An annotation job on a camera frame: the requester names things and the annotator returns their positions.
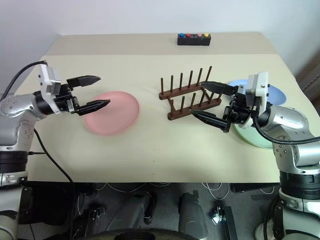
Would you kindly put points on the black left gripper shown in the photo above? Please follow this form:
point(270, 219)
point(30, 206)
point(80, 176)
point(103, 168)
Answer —
point(66, 101)

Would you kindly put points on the black bar under table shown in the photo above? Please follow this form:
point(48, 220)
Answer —
point(250, 188)

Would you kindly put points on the dark wooden dish rack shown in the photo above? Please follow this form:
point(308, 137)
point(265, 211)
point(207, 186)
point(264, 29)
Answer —
point(180, 113)

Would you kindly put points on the black caster stand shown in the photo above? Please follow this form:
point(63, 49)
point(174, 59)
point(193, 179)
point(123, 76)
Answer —
point(225, 220)
point(91, 220)

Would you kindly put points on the dark rounded shape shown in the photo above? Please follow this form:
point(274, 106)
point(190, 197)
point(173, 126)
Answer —
point(192, 215)
point(140, 205)

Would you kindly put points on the green plate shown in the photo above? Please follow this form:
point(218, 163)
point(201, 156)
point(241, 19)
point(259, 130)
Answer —
point(250, 137)

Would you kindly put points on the black button box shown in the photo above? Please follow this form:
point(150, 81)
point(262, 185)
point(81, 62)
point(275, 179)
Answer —
point(193, 41)

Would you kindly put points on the blue plate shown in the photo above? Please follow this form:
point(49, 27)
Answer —
point(277, 96)

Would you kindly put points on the white shoe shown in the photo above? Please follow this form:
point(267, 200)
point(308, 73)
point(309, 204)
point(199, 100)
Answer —
point(263, 230)

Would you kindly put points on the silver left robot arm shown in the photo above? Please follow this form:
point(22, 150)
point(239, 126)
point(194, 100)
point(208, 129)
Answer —
point(15, 107)

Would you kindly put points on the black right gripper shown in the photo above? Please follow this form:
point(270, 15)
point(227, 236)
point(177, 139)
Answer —
point(240, 111)

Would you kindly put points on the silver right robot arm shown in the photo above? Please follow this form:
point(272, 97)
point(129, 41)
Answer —
point(292, 122)

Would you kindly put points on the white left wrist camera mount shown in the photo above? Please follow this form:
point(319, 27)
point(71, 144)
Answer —
point(46, 77)

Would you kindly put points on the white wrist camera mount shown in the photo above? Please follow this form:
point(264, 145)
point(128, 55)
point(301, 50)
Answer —
point(260, 85)
point(46, 77)

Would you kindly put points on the pink plate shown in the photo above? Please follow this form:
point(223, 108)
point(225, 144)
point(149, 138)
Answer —
point(117, 115)

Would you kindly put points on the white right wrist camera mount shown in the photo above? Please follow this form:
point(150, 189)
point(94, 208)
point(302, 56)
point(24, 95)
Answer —
point(260, 85)

